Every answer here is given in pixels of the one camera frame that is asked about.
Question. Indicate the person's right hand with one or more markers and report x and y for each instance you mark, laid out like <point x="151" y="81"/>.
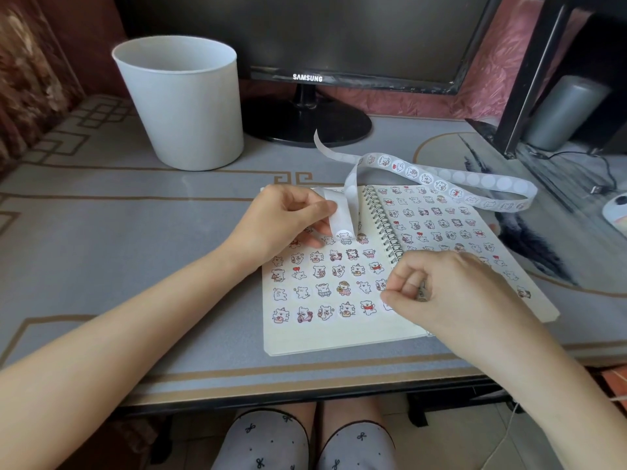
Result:
<point x="460" y="298"/>

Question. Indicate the person's left hand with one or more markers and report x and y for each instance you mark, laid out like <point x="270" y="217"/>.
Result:
<point x="267" y="220"/>

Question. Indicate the round cartoon sticker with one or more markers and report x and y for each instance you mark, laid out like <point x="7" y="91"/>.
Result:
<point x="368" y="307"/>
<point x="386" y="307"/>
<point x="346" y="311"/>

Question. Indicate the white sticker strip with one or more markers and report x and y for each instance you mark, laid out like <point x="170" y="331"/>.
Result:
<point x="480" y="181"/>

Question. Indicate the cream spiral notebook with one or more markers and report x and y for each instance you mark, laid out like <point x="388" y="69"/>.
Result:
<point x="323" y="340"/>

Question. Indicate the person's left forearm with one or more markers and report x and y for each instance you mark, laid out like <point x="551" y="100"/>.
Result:
<point x="117" y="342"/>

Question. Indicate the person's right forearm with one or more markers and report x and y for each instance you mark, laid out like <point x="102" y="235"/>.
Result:
<point x="553" y="391"/>

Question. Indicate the person's right leg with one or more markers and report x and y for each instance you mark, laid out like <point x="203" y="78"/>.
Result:
<point x="350" y="416"/>

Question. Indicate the person's leg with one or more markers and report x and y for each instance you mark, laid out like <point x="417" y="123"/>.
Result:
<point x="301" y="420"/>
<point x="350" y="416"/>

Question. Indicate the person's left leg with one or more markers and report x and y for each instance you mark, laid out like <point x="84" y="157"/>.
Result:
<point x="301" y="420"/>

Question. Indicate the white plastic waste bin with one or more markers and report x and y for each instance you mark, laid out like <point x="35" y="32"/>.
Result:
<point x="186" y="117"/>

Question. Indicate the grey patterned desk mat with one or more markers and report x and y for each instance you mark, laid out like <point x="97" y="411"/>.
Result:
<point x="127" y="230"/>

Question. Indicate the black plug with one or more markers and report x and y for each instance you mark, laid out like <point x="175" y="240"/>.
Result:
<point x="597" y="189"/>

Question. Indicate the white labelled VR controller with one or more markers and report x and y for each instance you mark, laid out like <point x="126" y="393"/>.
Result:
<point x="616" y="215"/>

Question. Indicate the black computer monitor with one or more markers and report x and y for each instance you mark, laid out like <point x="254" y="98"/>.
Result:
<point x="318" y="29"/>

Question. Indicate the grey cylindrical speaker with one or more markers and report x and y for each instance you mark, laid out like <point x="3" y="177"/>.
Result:
<point x="563" y="114"/>

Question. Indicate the grey bow-print shorts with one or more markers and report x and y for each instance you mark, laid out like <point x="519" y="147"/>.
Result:
<point x="259" y="442"/>

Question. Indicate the brown floral curtain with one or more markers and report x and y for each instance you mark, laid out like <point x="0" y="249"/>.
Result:
<point x="29" y="78"/>

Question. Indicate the black desk frame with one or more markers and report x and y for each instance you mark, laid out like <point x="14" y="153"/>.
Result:
<point x="416" y="411"/>

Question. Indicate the black shelf frame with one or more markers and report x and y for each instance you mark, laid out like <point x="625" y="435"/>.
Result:
<point x="526" y="88"/>

